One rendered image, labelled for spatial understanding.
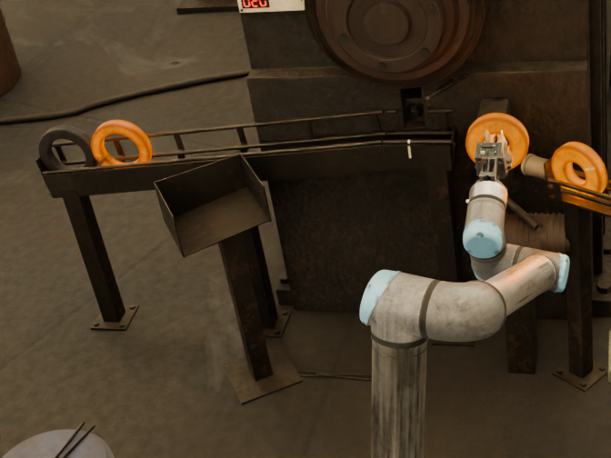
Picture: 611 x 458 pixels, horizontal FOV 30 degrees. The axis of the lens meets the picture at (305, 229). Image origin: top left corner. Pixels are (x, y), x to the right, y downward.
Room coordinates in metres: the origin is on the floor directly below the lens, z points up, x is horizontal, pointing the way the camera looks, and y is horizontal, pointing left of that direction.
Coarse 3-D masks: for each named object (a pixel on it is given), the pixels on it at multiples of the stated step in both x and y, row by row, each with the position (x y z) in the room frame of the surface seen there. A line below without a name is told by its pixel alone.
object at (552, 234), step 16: (512, 224) 2.50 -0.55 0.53; (528, 224) 2.48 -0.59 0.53; (544, 224) 2.47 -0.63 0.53; (560, 224) 2.46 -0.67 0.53; (512, 240) 2.47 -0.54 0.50; (528, 240) 2.46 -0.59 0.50; (544, 240) 2.44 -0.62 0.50; (560, 240) 2.43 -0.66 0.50; (528, 304) 2.46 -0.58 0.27; (512, 320) 2.48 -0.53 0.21; (528, 320) 2.47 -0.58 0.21; (512, 336) 2.48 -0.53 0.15; (528, 336) 2.47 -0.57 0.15; (512, 352) 2.48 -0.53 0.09; (528, 352) 2.47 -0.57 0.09; (512, 368) 2.48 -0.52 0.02; (528, 368) 2.47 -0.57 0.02
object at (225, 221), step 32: (224, 160) 2.80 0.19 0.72; (160, 192) 2.75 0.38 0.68; (192, 192) 2.78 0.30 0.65; (224, 192) 2.80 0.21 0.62; (256, 192) 2.71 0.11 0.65; (192, 224) 2.70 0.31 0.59; (224, 224) 2.66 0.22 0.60; (256, 224) 2.61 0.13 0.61; (224, 256) 2.67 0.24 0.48; (256, 320) 2.67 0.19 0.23; (256, 352) 2.66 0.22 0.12; (256, 384) 2.64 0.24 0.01; (288, 384) 2.61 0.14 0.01
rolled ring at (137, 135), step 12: (120, 120) 3.07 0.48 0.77; (96, 132) 3.07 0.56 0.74; (108, 132) 3.05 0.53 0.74; (120, 132) 3.04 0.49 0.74; (132, 132) 3.03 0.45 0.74; (144, 132) 3.05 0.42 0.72; (96, 144) 3.07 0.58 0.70; (144, 144) 3.02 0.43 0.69; (96, 156) 3.07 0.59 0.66; (108, 156) 3.08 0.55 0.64; (144, 156) 3.02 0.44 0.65
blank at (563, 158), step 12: (564, 144) 2.46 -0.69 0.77; (576, 144) 2.43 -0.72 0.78; (564, 156) 2.45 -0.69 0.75; (576, 156) 2.41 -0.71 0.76; (588, 156) 2.39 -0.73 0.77; (552, 168) 2.48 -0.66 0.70; (564, 168) 2.45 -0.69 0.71; (588, 168) 2.38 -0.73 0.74; (600, 168) 2.37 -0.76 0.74; (564, 180) 2.45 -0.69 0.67; (576, 180) 2.43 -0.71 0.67; (588, 180) 2.38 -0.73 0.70; (600, 180) 2.36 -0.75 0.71; (600, 192) 2.37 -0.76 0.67
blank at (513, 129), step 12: (480, 120) 2.46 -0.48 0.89; (492, 120) 2.44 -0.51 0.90; (504, 120) 2.43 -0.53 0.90; (516, 120) 2.44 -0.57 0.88; (468, 132) 2.46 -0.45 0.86; (480, 132) 2.45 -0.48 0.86; (492, 132) 2.44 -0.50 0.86; (504, 132) 2.43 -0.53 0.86; (516, 132) 2.42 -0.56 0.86; (468, 144) 2.46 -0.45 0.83; (516, 144) 2.42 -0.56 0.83; (528, 144) 2.43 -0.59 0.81; (516, 156) 2.42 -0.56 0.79
